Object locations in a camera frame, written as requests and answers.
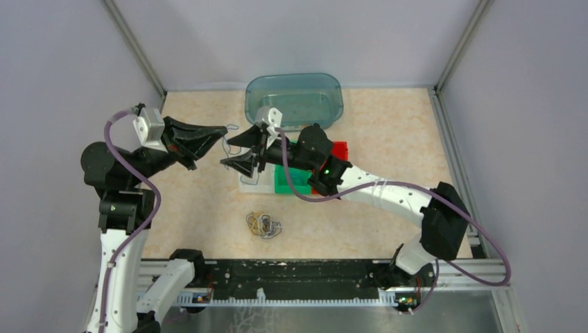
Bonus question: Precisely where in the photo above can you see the white plastic bin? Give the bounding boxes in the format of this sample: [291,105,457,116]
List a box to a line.
[238,164,275,194]

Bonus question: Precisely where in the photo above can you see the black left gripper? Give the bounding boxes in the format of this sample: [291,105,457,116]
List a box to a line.
[128,114,228,187]

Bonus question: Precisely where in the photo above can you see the green plastic bin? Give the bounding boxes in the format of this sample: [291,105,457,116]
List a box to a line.
[274,165,312,195]

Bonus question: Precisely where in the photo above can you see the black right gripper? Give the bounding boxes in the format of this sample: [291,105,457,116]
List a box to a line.
[220,125,316,178]

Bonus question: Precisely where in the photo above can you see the aluminium frame rail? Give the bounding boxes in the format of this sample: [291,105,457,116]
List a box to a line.
[428,86,528,332]
[101,0,168,110]

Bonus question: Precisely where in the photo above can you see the aluminium frame rail left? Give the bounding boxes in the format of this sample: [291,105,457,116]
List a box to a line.
[101,0,168,110]

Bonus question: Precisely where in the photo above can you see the red plastic bin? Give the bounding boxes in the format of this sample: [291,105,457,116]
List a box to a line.
[308,141,352,197]

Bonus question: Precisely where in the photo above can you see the cable bundle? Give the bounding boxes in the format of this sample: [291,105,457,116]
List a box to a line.
[245,211,283,241]

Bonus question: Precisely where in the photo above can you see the teal transparent plastic tub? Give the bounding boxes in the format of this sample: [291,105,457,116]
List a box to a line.
[244,73,344,131]

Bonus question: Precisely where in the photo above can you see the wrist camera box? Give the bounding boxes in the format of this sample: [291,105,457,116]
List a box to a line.
[133,108,166,152]
[255,106,283,139]

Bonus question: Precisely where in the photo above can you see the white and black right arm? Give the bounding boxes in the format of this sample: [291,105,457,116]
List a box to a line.
[220,123,470,286]

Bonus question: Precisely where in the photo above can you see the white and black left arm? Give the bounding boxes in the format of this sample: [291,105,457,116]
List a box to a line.
[80,112,227,332]

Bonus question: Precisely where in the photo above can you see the blue thin cable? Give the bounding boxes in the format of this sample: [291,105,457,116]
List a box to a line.
[221,123,263,187]

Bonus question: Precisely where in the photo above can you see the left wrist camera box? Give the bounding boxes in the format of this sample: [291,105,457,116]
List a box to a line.
[133,108,166,152]

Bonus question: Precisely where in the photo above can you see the aluminium frame rail right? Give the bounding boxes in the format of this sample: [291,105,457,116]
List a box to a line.
[428,86,528,332]

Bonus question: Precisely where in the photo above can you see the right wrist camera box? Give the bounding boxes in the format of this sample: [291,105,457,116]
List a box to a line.
[255,106,283,139]

